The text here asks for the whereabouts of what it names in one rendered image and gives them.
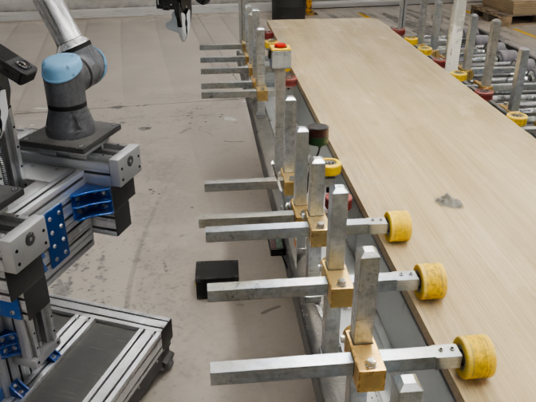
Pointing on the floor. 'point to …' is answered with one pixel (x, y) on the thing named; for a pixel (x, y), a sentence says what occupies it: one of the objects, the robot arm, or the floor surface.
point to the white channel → (455, 35)
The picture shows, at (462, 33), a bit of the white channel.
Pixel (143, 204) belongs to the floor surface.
